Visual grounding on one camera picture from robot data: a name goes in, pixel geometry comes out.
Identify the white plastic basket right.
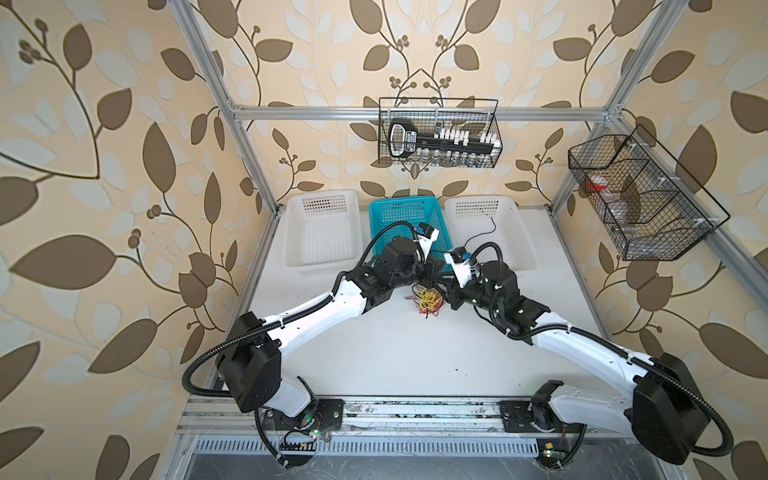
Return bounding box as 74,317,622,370
444,196,538,272

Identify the red cable with clip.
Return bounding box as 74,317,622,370
407,286,446,319

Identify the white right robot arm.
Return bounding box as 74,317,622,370
444,242,735,465

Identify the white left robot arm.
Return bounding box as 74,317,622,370
182,221,442,420

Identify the yellow cable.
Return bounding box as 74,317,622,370
413,287,442,314

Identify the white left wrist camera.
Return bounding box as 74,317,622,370
415,223,439,258

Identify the black tool in basket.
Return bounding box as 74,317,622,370
383,118,502,159

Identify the red object in basket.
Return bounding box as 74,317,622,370
584,175,610,194

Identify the white plastic basket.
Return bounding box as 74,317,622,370
444,196,538,272
282,190,363,275

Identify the black wire basket wall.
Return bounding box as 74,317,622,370
377,96,503,169
568,124,731,261

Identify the black wire basket right wall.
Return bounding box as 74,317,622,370
568,124,731,261

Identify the aluminium frame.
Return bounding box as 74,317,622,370
164,0,768,480

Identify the black cable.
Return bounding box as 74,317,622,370
458,215,498,253

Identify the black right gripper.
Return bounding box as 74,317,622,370
434,270,501,317

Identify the white plastic basket left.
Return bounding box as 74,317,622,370
282,190,363,275

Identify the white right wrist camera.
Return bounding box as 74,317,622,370
445,247,474,288

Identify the metal base rail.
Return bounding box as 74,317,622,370
176,394,649,460

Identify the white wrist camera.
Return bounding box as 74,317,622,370
415,223,439,258
445,247,474,288

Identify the teal plastic basket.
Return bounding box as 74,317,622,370
368,196,454,260

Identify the black wire basket back wall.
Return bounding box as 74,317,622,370
377,96,503,169

